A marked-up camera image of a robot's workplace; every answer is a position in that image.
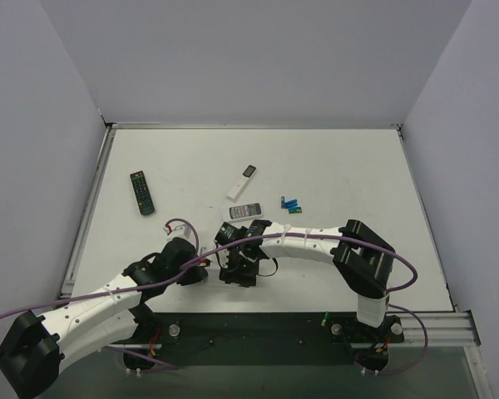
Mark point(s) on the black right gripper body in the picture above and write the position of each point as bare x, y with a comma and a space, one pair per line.
239, 273

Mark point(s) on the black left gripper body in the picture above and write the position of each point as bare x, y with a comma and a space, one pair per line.
192, 275

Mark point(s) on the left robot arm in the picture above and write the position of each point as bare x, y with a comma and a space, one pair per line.
37, 348

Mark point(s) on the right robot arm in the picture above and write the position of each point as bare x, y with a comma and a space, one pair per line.
361, 256

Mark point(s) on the white grey AC remote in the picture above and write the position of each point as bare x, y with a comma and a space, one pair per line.
242, 212

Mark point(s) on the black TV remote control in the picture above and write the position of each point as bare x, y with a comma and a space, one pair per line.
142, 193

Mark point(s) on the slim white remote control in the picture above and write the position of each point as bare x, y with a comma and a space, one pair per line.
241, 183

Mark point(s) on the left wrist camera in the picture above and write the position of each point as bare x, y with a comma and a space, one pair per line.
182, 231

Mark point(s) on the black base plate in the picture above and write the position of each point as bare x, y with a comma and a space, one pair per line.
265, 339

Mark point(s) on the aluminium frame rail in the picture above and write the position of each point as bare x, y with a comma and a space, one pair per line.
444, 329

